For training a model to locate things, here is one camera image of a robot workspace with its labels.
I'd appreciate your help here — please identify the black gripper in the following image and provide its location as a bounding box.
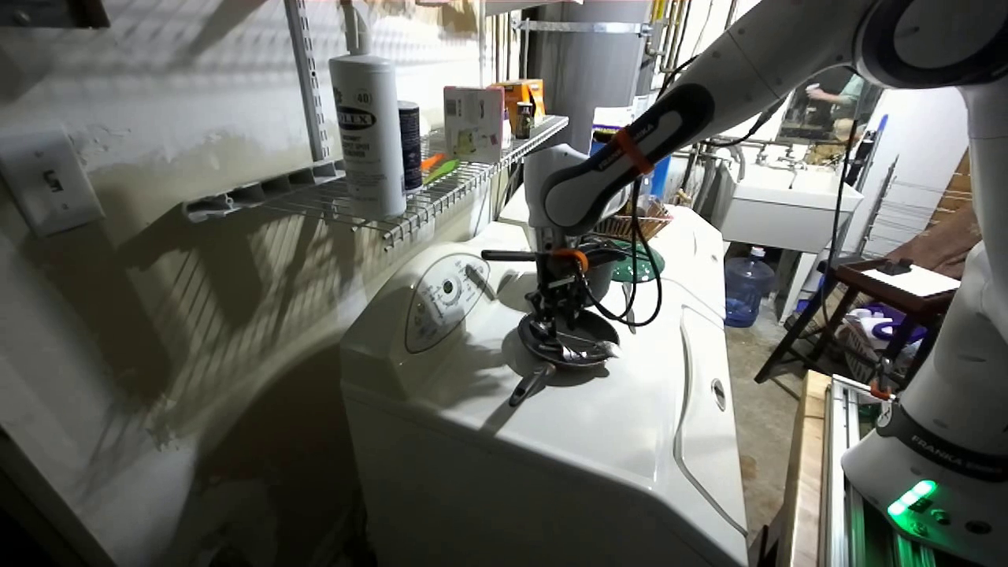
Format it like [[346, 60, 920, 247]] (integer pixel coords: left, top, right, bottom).
[[533, 247, 623, 358]]

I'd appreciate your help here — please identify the black frying pan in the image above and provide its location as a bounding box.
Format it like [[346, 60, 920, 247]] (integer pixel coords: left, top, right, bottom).
[[477, 307, 623, 433]]

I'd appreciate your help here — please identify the black pot with lid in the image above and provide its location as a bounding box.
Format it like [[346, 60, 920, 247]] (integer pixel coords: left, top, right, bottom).
[[477, 243, 636, 313]]

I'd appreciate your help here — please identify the green round lid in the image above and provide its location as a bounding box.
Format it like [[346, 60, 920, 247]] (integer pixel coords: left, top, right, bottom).
[[610, 247, 667, 291]]

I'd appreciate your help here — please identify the white washing machine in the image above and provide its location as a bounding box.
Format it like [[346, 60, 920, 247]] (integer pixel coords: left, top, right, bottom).
[[338, 214, 748, 567]]

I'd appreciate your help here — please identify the white dryer machine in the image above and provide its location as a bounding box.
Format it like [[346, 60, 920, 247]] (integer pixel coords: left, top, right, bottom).
[[617, 201, 733, 318]]

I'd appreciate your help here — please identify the blue water jug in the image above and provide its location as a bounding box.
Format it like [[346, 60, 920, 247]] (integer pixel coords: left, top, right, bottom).
[[721, 247, 781, 329]]

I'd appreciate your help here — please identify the green orange packet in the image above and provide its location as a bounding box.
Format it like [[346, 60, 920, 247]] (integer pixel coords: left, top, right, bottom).
[[423, 154, 465, 189]]

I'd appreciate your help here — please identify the pink box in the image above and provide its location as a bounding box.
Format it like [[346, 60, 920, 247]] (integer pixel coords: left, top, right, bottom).
[[442, 84, 511, 168]]

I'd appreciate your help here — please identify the orange box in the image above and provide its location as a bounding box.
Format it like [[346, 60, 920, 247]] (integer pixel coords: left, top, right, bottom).
[[499, 74, 547, 142]]

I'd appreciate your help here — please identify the dark can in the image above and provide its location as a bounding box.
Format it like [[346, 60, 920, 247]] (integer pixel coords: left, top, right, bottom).
[[393, 96, 424, 196]]

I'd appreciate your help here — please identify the white utility sink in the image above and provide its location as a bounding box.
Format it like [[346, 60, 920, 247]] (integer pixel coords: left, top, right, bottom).
[[721, 161, 865, 255]]

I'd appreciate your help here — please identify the white cylindrical tank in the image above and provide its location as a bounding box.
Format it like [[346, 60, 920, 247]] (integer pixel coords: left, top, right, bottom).
[[519, 0, 654, 151]]

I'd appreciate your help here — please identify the tall white bottle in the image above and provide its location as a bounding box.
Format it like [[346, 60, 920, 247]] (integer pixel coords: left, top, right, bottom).
[[326, 53, 409, 220]]

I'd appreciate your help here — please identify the dark wooden folding table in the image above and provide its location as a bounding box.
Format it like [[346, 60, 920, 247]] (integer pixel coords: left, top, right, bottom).
[[751, 154, 984, 386]]

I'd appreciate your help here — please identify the wooden board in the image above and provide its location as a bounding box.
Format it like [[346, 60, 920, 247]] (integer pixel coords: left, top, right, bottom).
[[781, 364, 841, 567]]

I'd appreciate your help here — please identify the blue purple bag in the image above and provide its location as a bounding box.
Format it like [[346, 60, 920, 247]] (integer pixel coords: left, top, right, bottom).
[[831, 299, 931, 364]]

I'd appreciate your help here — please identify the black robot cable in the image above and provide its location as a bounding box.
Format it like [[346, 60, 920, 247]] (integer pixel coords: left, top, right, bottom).
[[570, 174, 670, 329]]

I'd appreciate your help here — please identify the white wire shelf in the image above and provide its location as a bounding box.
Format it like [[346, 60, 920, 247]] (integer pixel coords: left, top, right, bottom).
[[175, 112, 576, 251]]

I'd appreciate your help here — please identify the white light switch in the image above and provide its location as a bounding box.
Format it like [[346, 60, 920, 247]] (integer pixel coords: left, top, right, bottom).
[[0, 137, 106, 240]]

